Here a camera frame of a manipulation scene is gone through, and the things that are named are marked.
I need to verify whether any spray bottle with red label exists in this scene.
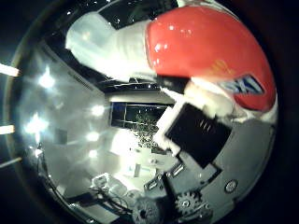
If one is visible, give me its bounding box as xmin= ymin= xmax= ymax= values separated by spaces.
xmin=64 ymin=4 xmax=278 ymax=125

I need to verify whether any green potted plant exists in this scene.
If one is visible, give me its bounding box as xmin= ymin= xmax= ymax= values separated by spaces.
xmin=131 ymin=112 xmax=161 ymax=149

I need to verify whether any thick black cable bundle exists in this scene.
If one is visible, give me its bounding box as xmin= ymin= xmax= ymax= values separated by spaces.
xmin=88 ymin=186 xmax=134 ymax=217

